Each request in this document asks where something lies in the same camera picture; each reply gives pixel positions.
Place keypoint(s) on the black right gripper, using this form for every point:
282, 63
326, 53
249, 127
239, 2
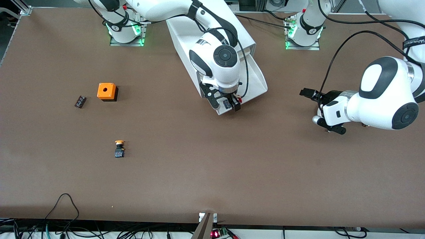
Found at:
231, 99

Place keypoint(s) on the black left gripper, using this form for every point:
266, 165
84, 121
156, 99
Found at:
331, 96

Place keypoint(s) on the red push button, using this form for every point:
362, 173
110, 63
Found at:
227, 103

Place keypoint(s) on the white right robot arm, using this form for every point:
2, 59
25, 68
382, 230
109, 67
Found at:
172, 10

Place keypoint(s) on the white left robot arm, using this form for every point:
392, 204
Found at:
385, 96

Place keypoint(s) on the yellow mushroom push button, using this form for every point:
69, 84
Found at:
119, 149

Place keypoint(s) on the circuit board with red light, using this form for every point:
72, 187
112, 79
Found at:
219, 233

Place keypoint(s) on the small black terminal block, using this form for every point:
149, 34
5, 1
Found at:
80, 101

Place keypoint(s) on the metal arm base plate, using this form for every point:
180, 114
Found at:
303, 47
142, 28

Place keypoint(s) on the orange button enclosure box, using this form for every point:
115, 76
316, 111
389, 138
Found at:
107, 91

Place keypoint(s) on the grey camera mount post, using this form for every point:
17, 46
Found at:
204, 227

